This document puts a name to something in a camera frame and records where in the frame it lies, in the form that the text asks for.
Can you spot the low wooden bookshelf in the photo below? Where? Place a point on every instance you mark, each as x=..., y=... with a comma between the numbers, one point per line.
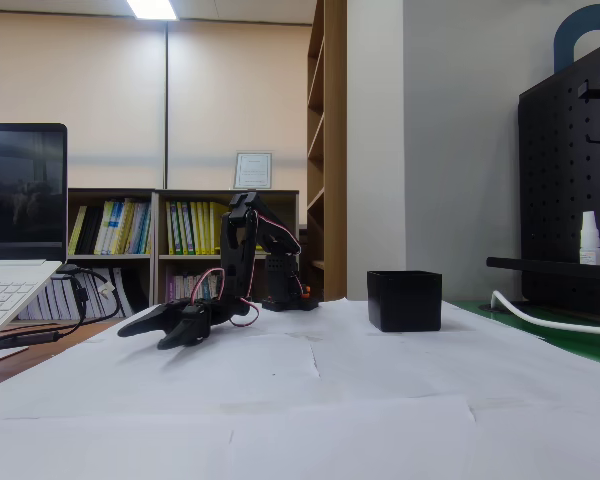
x=110, y=257
x=190, y=257

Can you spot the black pegboard shelf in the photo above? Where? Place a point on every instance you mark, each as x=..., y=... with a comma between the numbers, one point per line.
x=530, y=265

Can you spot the black open box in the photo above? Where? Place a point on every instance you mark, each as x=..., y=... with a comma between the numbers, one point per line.
x=405, y=305

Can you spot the yellow leaning book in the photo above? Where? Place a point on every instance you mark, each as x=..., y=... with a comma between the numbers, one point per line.
x=77, y=235

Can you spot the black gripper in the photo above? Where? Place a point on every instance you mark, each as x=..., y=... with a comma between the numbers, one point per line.
x=192, y=320

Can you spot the ceiling light panel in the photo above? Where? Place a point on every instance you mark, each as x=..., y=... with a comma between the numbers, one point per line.
x=150, y=9

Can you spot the white small bottle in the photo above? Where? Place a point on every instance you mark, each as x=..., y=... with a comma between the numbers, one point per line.
x=590, y=245

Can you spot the framed certificate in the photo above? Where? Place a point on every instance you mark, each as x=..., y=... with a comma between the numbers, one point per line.
x=253, y=170

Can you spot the purple white book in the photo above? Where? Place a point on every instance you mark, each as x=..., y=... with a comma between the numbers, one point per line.
x=171, y=290

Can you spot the black book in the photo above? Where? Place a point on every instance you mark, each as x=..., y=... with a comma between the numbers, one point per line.
x=91, y=230

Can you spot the tall wooden bookshelf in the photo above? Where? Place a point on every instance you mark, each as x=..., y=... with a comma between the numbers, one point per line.
x=335, y=150

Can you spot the flat yellow folder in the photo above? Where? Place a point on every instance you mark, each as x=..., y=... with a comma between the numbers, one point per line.
x=261, y=249

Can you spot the black pegboard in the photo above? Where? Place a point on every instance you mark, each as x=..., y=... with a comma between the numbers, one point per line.
x=550, y=175

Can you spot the blue arch shaped board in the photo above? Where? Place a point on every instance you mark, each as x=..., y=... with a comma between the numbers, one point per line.
x=562, y=45

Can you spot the orange black table clamp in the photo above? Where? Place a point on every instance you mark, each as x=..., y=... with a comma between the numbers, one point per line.
x=307, y=291

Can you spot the white paper sheet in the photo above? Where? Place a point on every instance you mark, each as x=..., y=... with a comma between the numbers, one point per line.
x=285, y=325
x=95, y=345
x=340, y=320
x=105, y=450
x=180, y=380
x=355, y=445
x=430, y=360
x=555, y=440

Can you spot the teal spined book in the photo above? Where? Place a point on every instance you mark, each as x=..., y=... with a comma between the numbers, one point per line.
x=206, y=287

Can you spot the white laptop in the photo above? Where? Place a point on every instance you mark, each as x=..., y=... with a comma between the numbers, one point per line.
x=20, y=200

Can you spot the white leaning book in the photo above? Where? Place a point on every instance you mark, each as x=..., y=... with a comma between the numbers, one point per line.
x=125, y=285

